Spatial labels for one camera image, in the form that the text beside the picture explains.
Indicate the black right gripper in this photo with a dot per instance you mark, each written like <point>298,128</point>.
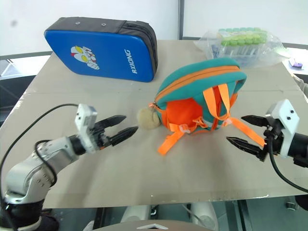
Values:
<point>274,142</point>

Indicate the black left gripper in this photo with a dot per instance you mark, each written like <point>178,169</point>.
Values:
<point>99,134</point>

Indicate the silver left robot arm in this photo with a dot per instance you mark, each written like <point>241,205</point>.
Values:
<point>26,175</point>

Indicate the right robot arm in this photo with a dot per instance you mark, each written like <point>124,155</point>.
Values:
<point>299,146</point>

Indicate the orange and teal backpack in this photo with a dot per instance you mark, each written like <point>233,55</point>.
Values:
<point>204,79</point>

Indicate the beige plush ball pendant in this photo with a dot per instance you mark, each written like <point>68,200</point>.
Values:
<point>148,119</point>

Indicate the grey cardboard sheet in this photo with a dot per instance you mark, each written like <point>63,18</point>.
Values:
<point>134,168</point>

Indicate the blue and grey cartoon bag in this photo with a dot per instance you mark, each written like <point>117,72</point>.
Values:
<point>108,55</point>

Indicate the clear plastic bag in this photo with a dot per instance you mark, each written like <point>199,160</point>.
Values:
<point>272,55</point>

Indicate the small purple object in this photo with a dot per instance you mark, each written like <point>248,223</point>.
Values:
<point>297,64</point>

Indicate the white rounded robot leg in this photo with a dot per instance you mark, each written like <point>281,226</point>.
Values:
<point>134,213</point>
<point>204,214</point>

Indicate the dark rounded shape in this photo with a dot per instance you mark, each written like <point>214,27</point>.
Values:
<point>302,204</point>

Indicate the green-capped test tube rack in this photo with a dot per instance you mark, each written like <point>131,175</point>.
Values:
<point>243,38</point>

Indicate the grey robot torso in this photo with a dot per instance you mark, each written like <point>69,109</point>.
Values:
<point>154,226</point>

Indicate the dark vertical pole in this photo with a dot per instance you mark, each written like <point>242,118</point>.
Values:
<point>181,19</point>

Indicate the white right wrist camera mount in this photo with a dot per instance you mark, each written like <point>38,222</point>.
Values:
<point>288,125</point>

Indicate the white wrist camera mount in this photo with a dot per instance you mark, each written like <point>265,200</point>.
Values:
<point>83,127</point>
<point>288,125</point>

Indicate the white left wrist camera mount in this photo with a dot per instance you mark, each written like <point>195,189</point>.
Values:
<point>83,127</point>

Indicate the grey metal side frame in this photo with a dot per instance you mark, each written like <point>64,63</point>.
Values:
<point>24,55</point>

